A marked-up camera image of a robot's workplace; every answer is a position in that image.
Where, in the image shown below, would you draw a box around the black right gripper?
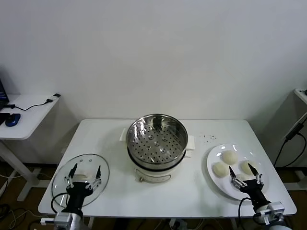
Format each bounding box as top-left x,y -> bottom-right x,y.
228,163 -> 269,207

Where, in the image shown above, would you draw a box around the glass pot lid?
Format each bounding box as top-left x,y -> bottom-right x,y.
51,153 -> 110,208

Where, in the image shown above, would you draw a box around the large white plate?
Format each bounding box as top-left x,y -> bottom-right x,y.
206,143 -> 270,201

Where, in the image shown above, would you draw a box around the black power brick with cable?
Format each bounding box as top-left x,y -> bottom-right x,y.
273,112 -> 307,168

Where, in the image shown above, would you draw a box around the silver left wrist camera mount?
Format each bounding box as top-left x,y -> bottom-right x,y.
40,212 -> 74,230

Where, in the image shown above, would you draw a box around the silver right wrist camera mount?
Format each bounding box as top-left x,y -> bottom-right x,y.
253,202 -> 285,225

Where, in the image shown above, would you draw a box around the white desk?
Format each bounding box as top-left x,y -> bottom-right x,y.
294,88 -> 307,107

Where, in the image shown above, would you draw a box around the dark laptop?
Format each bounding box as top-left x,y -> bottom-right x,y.
0,66 -> 10,111

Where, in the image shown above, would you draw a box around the white side table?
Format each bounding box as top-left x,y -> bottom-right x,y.
0,93 -> 61,201

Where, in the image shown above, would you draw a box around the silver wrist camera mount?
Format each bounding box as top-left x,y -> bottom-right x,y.
40,212 -> 74,230
253,202 -> 285,225

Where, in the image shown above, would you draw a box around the flat black device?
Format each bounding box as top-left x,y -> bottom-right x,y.
0,112 -> 12,126

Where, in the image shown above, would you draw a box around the black adapter cable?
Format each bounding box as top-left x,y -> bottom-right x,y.
2,93 -> 61,111

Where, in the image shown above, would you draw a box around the scattered dark crumbs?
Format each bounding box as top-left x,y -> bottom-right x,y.
199,134 -> 218,144

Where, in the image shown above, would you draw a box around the stainless steel steamer basket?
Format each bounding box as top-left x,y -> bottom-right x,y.
126,114 -> 189,168

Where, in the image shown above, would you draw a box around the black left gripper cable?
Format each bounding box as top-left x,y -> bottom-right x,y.
50,193 -> 70,214

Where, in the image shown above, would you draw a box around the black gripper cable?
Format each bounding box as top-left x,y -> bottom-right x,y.
238,196 -> 252,227
50,193 -> 70,214

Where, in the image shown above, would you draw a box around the steel steamer pot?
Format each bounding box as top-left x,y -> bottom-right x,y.
119,128 -> 196,184

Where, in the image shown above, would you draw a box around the blue computer mouse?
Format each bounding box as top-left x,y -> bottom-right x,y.
5,113 -> 21,127

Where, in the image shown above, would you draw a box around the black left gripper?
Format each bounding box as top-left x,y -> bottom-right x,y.
63,163 -> 102,213

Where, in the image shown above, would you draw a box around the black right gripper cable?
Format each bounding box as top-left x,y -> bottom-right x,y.
238,196 -> 252,227

